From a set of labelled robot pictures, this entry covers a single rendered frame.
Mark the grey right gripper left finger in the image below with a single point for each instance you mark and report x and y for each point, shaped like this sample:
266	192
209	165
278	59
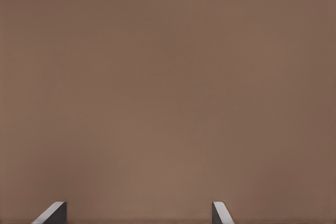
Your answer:
55	214

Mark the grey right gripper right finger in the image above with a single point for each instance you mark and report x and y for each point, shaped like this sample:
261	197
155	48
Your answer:
220	214

